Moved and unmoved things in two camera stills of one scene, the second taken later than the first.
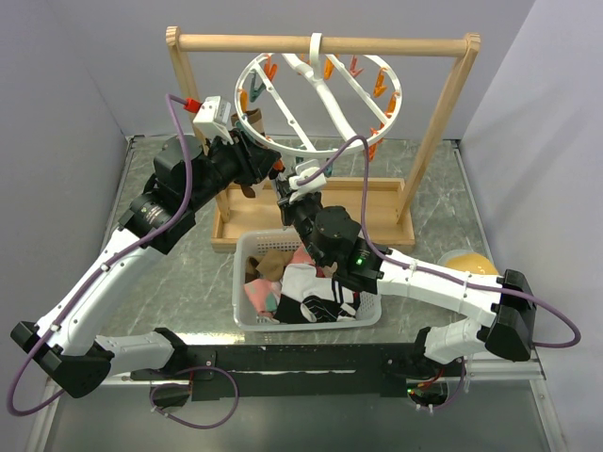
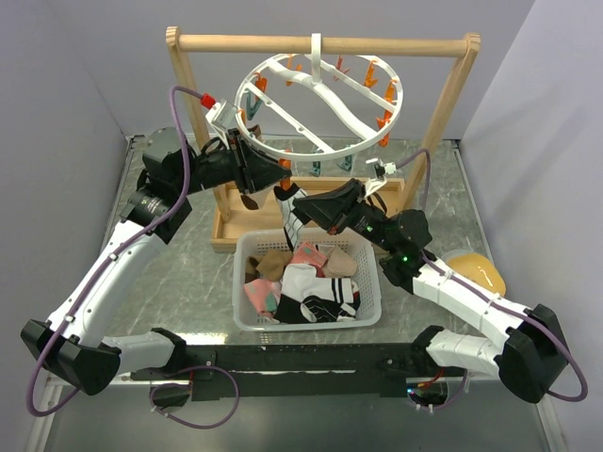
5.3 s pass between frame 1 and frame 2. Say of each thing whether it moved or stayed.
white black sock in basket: stayed
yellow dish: stayed
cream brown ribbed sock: moved
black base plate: stayed
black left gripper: stayed
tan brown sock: stayed
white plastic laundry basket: stayed
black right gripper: moved
